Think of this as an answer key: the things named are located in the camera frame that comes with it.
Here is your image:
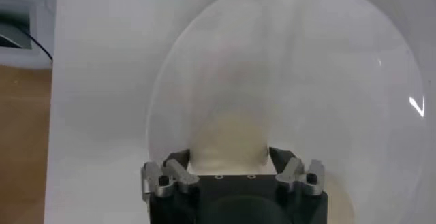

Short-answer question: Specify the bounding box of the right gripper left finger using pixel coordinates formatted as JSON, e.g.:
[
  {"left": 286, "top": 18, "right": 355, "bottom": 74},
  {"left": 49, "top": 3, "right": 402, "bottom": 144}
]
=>
[{"left": 141, "top": 148, "right": 200, "bottom": 199}]

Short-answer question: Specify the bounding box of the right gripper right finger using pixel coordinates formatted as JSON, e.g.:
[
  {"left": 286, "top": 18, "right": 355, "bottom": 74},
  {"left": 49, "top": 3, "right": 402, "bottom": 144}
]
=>
[{"left": 268, "top": 146, "right": 326, "bottom": 197}]

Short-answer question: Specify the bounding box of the white steamed baozi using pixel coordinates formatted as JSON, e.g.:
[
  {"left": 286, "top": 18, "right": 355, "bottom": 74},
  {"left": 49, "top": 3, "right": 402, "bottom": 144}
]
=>
[
  {"left": 189, "top": 108, "right": 277, "bottom": 176},
  {"left": 325, "top": 177, "right": 357, "bottom": 224}
]

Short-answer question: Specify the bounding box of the white round plate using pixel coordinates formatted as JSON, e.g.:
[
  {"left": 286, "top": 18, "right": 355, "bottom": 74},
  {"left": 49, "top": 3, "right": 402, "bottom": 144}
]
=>
[{"left": 146, "top": 0, "right": 431, "bottom": 224}]

